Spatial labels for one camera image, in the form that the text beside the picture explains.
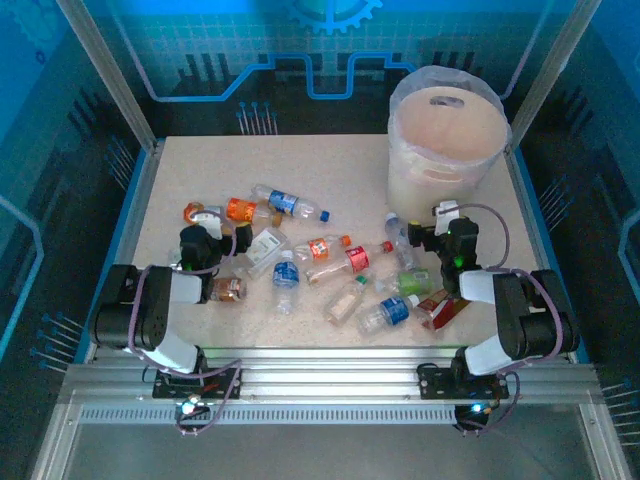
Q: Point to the aluminium frame post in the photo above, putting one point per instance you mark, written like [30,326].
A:
[107,70]
[550,65]

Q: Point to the orange label bottle brown cap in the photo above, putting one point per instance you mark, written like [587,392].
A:
[240,209]

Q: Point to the blue aluminium table side rail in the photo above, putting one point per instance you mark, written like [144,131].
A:
[530,200]
[141,200]

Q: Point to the orange juice bottle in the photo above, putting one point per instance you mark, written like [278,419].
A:
[191,207]

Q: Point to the square clear bottle white label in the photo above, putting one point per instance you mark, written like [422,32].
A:
[265,250]

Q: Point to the white plastic bin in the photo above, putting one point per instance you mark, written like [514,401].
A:
[430,190]

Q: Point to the green label clear bottle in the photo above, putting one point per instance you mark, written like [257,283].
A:
[414,282]

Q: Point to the beige label clear bottle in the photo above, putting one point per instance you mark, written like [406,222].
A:
[345,302]

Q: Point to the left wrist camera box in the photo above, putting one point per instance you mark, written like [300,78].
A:
[215,227]

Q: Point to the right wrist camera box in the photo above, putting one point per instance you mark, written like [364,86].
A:
[445,220]

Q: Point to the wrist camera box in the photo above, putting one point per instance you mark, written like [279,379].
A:
[445,220]
[215,227]

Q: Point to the aluminium lower frame rail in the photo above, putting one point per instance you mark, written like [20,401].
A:
[605,445]
[55,445]

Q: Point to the blue label bottle white cap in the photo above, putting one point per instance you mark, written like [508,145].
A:
[286,275]
[392,310]

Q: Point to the brown coffee bottle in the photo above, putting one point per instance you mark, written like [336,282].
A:
[227,290]

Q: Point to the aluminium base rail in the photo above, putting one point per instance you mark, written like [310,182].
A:
[325,372]

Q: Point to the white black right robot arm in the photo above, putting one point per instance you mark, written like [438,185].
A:
[530,320]

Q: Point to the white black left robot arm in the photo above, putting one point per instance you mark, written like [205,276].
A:
[130,310]

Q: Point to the slim clear bottle white cap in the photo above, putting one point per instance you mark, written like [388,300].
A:
[402,245]

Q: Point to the red label bottle red cap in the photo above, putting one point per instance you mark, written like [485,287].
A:
[356,258]

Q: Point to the black base connector with light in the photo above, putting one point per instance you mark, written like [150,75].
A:
[472,417]
[187,407]

